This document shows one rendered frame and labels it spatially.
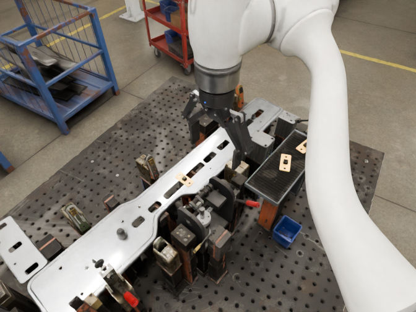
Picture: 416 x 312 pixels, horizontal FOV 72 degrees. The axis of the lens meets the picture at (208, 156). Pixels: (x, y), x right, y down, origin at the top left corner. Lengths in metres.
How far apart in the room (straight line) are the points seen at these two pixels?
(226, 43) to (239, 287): 1.08
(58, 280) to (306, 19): 1.05
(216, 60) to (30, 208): 1.44
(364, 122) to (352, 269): 3.04
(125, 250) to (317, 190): 0.84
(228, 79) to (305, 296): 1.07
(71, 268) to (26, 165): 2.00
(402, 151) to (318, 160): 2.85
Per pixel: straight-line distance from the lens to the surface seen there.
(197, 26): 0.49
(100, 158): 1.83
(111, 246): 1.15
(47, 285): 1.17
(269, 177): 1.07
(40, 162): 3.02
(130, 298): 0.91
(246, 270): 1.39
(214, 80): 0.54
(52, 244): 1.26
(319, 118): 0.46
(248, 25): 0.50
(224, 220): 1.18
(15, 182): 2.97
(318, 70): 0.52
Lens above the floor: 2.00
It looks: 49 degrees down
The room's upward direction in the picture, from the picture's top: straight up
